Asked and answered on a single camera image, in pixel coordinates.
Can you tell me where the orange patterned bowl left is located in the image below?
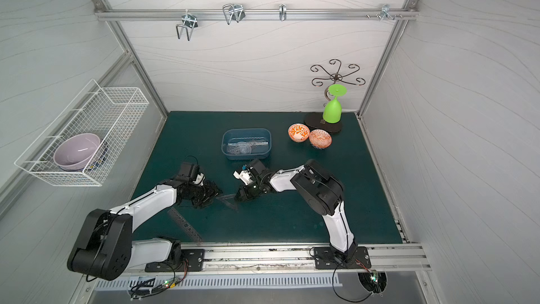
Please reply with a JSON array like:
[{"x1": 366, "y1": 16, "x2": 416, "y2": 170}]
[{"x1": 288, "y1": 123, "x2": 310, "y2": 143}]

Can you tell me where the purple bowl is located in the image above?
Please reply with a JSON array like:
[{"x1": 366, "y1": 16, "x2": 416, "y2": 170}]
[{"x1": 53, "y1": 133, "x2": 102, "y2": 172}]

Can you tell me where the round cooling fan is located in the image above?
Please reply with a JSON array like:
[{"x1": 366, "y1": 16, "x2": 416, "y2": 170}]
[{"x1": 358, "y1": 270, "x2": 388, "y2": 294}]

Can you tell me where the black metal cup stand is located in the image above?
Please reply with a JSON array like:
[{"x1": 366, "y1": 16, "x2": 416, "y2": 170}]
[{"x1": 305, "y1": 59, "x2": 366, "y2": 134}]

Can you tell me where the orange patterned bowl right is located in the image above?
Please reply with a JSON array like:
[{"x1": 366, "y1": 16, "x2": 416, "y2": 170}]
[{"x1": 309, "y1": 129, "x2": 333, "y2": 149}]

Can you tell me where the metal double hook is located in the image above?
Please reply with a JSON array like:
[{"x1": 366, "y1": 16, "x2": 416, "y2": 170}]
[
  {"x1": 222, "y1": 4, "x2": 246, "y2": 25},
  {"x1": 176, "y1": 12, "x2": 198, "y2": 41}
]

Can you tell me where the blue plastic storage box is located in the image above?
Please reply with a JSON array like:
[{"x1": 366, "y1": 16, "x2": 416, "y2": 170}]
[{"x1": 221, "y1": 128, "x2": 272, "y2": 160}]

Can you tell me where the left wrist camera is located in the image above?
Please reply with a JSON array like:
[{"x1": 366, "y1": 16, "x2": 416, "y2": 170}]
[{"x1": 174, "y1": 156, "x2": 205, "y2": 185}]

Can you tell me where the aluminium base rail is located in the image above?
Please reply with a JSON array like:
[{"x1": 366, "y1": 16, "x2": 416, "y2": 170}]
[{"x1": 83, "y1": 242, "x2": 432, "y2": 278}]

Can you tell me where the metal single hook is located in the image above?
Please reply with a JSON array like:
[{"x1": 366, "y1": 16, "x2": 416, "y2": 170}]
[{"x1": 278, "y1": 4, "x2": 287, "y2": 22}]

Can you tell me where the blue semicircle protractor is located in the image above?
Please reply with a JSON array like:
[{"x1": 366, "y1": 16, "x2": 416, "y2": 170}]
[{"x1": 232, "y1": 142, "x2": 252, "y2": 156}]

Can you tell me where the orange patterned bowl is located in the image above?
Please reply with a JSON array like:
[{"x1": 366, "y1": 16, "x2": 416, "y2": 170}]
[
  {"x1": 288, "y1": 123, "x2": 310, "y2": 143},
  {"x1": 309, "y1": 129, "x2": 333, "y2": 149}
]

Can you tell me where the dark straight stencil ruler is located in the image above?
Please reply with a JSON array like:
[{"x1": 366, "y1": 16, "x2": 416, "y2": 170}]
[{"x1": 167, "y1": 208, "x2": 203, "y2": 244}]

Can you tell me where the white wire basket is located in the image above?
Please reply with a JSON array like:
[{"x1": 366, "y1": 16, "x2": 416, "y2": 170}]
[{"x1": 15, "y1": 80, "x2": 149, "y2": 187}]

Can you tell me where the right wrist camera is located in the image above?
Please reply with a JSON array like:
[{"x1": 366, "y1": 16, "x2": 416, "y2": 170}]
[{"x1": 233, "y1": 159, "x2": 270, "y2": 186}]

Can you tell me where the metal double hook left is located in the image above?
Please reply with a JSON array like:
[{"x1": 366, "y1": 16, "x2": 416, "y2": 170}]
[{"x1": 176, "y1": 12, "x2": 198, "y2": 41}]

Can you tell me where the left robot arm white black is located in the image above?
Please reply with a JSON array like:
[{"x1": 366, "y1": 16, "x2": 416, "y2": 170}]
[{"x1": 67, "y1": 180, "x2": 222, "y2": 281}]

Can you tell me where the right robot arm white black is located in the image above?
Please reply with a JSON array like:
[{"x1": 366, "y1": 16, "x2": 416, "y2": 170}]
[{"x1": 233, "y1": 159, "x2": 357, "y2": 265}]

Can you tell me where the clear stencil template ruler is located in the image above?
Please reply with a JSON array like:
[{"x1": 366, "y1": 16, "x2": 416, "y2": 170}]
[{"x1": 226, "y1": 139, "x2": 267, "y2": 155}]

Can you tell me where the green plastic goblet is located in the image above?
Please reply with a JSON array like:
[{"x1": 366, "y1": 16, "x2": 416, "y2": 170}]
[{"x1": 323, "y1": 84, "x2": 347, "y2": 124}]

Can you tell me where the small clear triangle ruler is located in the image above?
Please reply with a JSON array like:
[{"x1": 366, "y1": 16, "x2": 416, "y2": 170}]
[{"x1": 216, "y1": 194, "x2": 239, "y2": 212}]

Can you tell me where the green table mat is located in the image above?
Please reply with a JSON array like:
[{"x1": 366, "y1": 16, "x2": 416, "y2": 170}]
[{"x1": 135, "y1": 111, "x2": 402, "y2": 243}]

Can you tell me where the white slotted cable duct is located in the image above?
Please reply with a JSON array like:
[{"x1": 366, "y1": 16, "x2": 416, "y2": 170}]
[{"x1": 94, "y1": 272, "x2": 343, "y2": 292}]

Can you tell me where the metal double hook centre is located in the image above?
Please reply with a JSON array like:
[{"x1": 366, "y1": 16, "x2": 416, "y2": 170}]
[{"x1": 222, "y1": 4, "x2": 246, "y2": 25}]

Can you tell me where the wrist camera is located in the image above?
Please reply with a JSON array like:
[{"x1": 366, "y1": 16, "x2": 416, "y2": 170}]
[
  {"x1": 233, "y1": 159, "x2": 270, "y2": 186},
  {"x1": 174, "y1": 156, "x2": 205, "y2": 185}
]

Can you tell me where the aluminium top rail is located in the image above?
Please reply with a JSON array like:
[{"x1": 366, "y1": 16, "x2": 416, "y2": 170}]
[{"x1": 95, "y1": 7, "x2": 420, "y2": 22}]

